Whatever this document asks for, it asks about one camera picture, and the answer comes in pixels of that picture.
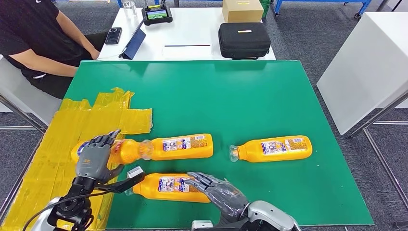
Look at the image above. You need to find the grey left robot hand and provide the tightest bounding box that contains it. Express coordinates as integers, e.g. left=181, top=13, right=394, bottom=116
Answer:
left=75, top=129, right=125, bottom=185

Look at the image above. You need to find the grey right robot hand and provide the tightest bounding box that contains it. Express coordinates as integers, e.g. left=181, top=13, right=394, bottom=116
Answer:
left=184, top=172, right=250, bottom=224

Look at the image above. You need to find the orange juice bottle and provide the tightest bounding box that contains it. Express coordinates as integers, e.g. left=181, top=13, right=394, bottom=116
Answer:
left=70, top=139, right=154, bottom=166
left=125, top=173, right=212, bottom=204
left=150, top=133, right=214, bottom=161
left=229, top=135, right=313, bottom=163

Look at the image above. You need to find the yellow plastic film patch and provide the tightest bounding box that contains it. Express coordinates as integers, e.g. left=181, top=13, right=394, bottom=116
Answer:
left=0, top=87, right=153, bottom=231

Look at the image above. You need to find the green table mat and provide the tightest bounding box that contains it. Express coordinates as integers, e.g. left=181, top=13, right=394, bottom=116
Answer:
left=65, top=60, right=374, bottom=230

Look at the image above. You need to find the blue tablet cover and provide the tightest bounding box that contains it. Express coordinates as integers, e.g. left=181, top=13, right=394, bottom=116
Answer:
left=118, top=20, right=147, bottom=60

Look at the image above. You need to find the black smartphone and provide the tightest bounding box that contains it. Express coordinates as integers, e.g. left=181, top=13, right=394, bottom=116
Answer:
left=104, top=27, right=123, bottom=45

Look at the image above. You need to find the person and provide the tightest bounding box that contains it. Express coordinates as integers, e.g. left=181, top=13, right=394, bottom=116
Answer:
left=0, top=0, right=109, bottom=100

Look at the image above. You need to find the clear glass cup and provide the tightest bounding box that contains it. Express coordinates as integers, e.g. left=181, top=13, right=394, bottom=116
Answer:
left=122, top=0, right=138, bottom=18

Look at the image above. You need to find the black zip case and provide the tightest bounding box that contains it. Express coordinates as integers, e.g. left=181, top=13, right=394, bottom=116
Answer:
left=218, top=22, right=271, bottom=60

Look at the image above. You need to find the black remote controller with screen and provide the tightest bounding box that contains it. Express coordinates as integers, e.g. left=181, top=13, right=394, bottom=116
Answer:
left=141, top=0, right=173, bottom=26

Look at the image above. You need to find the white desk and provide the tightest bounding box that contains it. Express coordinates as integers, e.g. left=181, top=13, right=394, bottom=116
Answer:
left=97, top=7, right=277, bottom=61

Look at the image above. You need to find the brown cardboard box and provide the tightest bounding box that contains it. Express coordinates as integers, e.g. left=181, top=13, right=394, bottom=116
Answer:
left=222, top=0, right=265, bottom=23

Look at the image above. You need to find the green plastic crate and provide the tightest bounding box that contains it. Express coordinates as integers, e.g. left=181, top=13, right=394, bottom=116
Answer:
left=258, top=0, right=271, bottom=19

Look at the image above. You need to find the blue metal rack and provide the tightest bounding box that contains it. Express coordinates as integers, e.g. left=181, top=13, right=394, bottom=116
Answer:
left=274, top=0, right=373, bottom=20

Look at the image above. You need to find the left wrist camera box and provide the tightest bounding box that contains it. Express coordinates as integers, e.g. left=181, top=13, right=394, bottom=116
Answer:
left=105, top=166, right=146, bottom=194

